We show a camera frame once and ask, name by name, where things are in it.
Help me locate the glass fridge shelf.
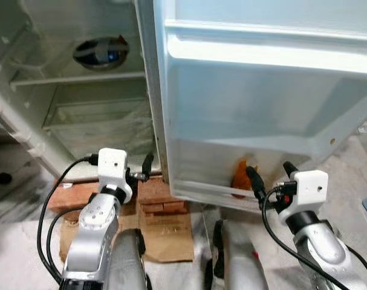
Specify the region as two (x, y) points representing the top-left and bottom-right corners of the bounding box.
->
(11, 71), (148, 90)

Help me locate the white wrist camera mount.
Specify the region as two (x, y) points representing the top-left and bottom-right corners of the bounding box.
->
(280, 170), (330, 217)
(97, 148), (133, 203)

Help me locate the long black left arm cable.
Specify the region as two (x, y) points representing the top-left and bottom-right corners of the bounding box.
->
(37, 154), (99, 285)

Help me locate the white fridge body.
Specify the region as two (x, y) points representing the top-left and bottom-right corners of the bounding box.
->
(0, 0), (166, 182)

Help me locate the silver robot leg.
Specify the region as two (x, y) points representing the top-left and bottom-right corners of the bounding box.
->
(203, 219), (270, 290)
(105, 228), (152, 290)

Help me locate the silver left robot leg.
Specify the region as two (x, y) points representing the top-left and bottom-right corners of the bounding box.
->
(105, 228), (152, 290)

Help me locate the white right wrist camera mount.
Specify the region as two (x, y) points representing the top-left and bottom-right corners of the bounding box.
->
(280, 170), (330, 217)

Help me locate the orange juice bottle white cap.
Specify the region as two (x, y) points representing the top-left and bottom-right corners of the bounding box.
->
(232, 158), (259, 199)

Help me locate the red brick row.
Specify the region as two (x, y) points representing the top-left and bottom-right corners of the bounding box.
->
(140, 201), (189, 215)

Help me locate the metal bowl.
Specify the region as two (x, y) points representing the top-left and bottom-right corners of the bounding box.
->
(73, 36), (131, 70)

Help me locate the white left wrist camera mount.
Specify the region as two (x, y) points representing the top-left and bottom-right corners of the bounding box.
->
(97, 148), (133, 203)

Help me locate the printed brown cardboard sheet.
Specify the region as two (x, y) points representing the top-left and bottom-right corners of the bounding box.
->
(138, 178), (195, 263)

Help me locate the clear crisper drawer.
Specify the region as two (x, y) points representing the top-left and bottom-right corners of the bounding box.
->
(43, 97), (157, 164)

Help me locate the white fridge door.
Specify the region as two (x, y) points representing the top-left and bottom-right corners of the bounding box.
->
(135, 0), (367, 212)

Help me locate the short black left arm cable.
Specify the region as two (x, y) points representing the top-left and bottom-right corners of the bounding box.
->
(45, 205), (87, 283)

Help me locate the silver right robot leg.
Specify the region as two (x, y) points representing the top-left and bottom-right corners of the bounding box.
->
(203, 219), (270, 290)

